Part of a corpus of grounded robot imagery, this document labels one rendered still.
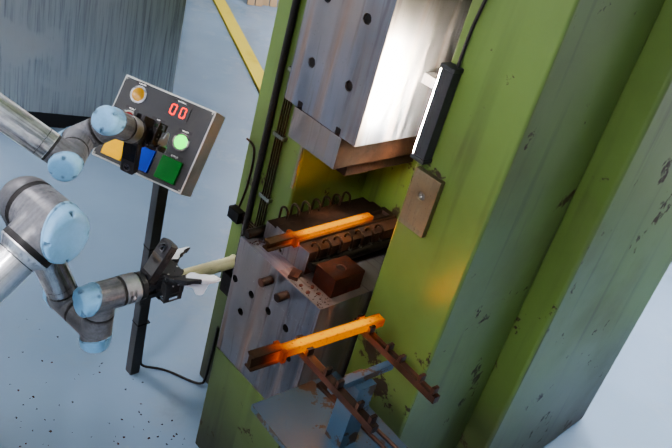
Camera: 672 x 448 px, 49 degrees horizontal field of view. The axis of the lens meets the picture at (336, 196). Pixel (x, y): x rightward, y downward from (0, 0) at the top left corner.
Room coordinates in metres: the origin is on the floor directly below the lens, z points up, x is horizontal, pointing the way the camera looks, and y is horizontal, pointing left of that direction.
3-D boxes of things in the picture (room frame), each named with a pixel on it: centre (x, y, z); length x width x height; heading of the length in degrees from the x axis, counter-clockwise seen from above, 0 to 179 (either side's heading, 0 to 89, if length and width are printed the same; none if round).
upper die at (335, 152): (2.01, -0.03, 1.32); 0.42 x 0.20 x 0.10; 140
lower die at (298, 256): (2.01, -0.03, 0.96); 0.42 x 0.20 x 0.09; 140
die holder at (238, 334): (1.99, -0.08, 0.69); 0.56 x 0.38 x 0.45; 140
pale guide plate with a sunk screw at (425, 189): (1.75, -0.22, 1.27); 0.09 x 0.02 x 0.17; 50
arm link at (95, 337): (1.38, 0.49, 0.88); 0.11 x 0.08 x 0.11; 59
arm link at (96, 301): (1.37, 0.47, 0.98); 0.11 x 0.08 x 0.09; 140
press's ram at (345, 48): (1.99, -0.06, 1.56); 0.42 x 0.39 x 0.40; 140
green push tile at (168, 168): (2.00, 0.52, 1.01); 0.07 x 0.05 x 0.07; 75
